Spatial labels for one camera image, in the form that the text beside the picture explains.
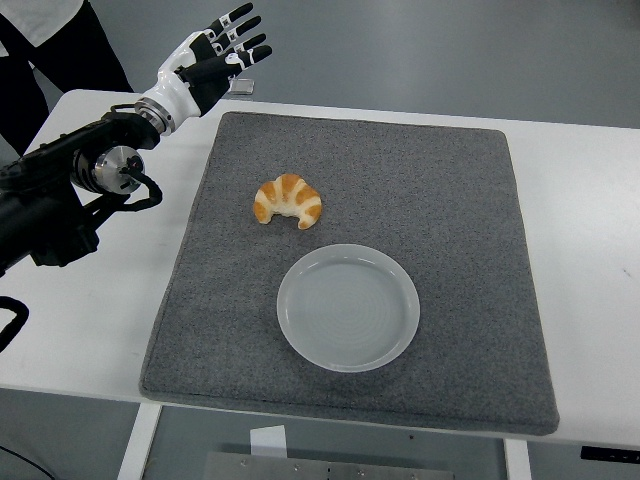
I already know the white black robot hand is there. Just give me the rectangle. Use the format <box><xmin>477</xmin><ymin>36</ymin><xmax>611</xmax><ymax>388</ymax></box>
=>
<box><xmin>142</xmin><ymin>2</ymin><xmax>274</xmax><ymax>119</ymax></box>

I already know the golden croissant bread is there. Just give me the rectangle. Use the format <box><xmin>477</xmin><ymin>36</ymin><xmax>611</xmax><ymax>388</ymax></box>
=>
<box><xmin>253</xmin><ymin>172</ymin><xmax>323</xmax><ymax>231</ymax></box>

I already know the round grey plate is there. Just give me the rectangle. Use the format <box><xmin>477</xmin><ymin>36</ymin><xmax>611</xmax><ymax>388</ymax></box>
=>
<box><xmin>276</xmin><ymin>243</ymin><xmax>421</xmax><ymax>374</ymax></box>

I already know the grey metal plate with screws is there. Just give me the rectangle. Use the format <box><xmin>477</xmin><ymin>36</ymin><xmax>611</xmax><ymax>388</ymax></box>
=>
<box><xmin>203</xmin><ymin>451</ymin><xmax>454</xmax><ymax>480</ymax></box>

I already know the person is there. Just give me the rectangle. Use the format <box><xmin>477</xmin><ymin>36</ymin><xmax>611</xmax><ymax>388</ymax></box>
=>
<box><xmin>0</xmin><ymin>0</ymin><xmax>135</xmax><ymax>157</ymax></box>

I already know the grey felt mat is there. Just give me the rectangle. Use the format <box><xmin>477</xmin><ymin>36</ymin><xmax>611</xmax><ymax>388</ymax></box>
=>
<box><xmin>138</xmin><ymin>110</ymin><xmax>560</xmax><ymax>437</ymax></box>

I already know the white table leg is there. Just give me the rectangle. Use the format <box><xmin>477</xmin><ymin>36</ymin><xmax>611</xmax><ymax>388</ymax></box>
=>
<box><xmin>115</xmin><ymin>402</ymin><xmax>164</xmax><ymax>480</ymax></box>
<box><xmin>502</xmin><ymin>438</ymin><xmax>533</xmax><ymax>480</ymax></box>

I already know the white paper piece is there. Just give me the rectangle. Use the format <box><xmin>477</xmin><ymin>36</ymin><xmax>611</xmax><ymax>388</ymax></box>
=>
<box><xmin>249</xmin><ymin>424</ymin><xmax>288</xmax><ymax>459</ymax></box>

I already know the black table control panel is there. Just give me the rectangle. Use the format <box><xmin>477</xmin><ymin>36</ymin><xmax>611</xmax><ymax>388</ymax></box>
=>
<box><xmin>579</xmin><ymin>444</ymin><xmax>640</xmax><ymax>461</ymax></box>

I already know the thin black floor cable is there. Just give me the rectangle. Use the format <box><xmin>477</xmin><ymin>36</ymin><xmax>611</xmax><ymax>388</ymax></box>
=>
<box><xmin>0</xmin><ymin>442</ymin><xmax>56</xmax><ymax>480</ymax></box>

